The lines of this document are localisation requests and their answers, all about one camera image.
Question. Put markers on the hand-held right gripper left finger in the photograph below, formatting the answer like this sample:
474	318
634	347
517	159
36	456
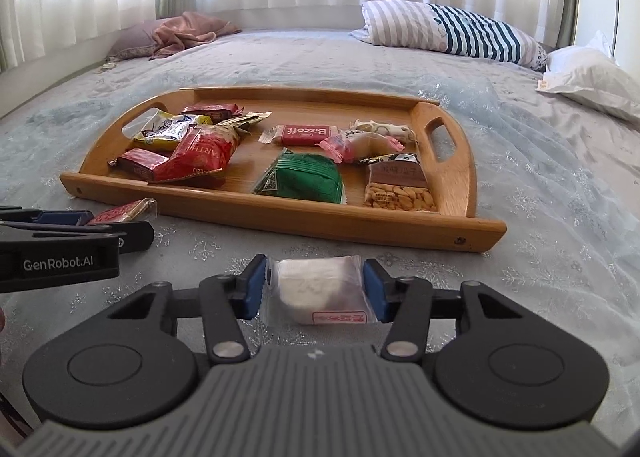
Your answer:
255	287

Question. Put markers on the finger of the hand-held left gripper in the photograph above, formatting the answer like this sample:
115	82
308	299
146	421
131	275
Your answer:
135	234
60	217

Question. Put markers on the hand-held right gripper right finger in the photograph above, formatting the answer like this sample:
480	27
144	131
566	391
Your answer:
374	292

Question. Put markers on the red biscuit packet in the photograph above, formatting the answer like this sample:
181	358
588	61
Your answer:
122	209
300	135

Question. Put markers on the white pastry packet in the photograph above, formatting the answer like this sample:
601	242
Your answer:
315	287

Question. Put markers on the dark red snack packet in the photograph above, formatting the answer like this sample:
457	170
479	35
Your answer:
140	162

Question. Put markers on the large red snack packet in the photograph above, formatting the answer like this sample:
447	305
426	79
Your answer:
200	152

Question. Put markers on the brown peanut packet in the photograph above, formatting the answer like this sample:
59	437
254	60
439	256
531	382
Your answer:
400	187

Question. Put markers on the yellow wafer packet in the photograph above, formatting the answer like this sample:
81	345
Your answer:
165	129

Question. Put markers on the green snack packet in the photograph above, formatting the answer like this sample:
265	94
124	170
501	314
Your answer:
300	177

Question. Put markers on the pink snack packet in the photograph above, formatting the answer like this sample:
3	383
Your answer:
350	144

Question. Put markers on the olive gold snack packet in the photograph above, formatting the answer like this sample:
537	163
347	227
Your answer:
245	120

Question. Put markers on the cream heart pattern packet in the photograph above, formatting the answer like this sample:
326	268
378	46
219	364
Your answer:
380	128

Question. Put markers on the wooden tray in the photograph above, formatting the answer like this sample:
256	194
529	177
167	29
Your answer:
310	109

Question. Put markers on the small pale object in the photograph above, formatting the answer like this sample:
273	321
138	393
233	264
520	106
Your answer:
108	66

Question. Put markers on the purple pillow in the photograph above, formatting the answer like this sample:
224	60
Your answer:
132	42

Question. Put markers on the light blue snowflake bedsheet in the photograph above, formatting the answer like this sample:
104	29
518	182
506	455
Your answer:
550	187

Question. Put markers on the pink crumpled cloth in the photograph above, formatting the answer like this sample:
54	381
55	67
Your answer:
190	29

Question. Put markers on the blue grey striped pillow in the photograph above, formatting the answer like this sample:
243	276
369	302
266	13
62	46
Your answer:
425	29

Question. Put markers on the white pillow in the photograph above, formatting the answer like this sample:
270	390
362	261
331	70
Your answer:
590	77

